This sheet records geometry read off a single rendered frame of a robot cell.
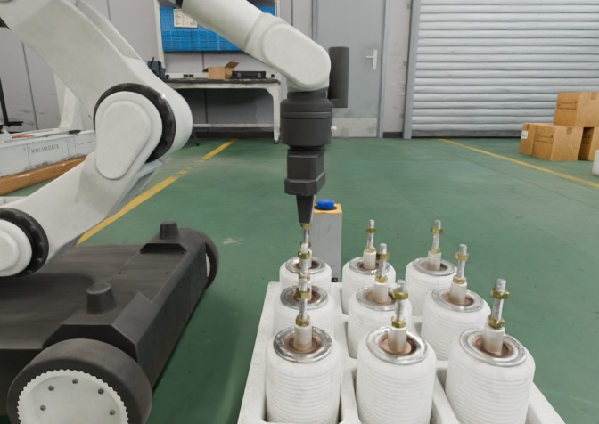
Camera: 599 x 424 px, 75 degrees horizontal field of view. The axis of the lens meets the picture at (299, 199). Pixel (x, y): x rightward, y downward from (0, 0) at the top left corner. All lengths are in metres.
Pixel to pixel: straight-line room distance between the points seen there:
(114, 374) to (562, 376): 0.84
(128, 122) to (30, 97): 5.97
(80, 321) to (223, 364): 0.33
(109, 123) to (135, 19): 5.31
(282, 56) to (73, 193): 0.47
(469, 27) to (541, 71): 1.17
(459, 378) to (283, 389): 0.22
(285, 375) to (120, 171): 0.44
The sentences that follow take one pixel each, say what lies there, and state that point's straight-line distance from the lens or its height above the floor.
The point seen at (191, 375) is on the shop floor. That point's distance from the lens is 0.90.
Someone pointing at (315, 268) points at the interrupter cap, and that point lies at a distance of 0.71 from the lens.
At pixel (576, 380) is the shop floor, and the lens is 1.03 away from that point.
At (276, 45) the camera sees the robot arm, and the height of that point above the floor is 0.63.
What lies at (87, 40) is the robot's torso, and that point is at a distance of 0.80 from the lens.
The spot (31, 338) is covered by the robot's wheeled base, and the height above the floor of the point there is 0.17.
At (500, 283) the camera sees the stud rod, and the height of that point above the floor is 0.34.
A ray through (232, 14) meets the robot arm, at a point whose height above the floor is 0.67.
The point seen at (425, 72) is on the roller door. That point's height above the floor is 0.88.
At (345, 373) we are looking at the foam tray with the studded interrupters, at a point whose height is 0.18.
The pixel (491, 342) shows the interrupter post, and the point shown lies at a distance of 0.56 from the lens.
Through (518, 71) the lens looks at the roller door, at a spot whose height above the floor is 0.89.
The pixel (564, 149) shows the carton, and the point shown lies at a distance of 4.23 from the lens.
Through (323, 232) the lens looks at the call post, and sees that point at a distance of 0.85.
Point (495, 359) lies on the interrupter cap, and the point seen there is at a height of 0.25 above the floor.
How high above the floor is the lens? 0.55
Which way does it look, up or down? 15 degrees down
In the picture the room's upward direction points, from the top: straight up
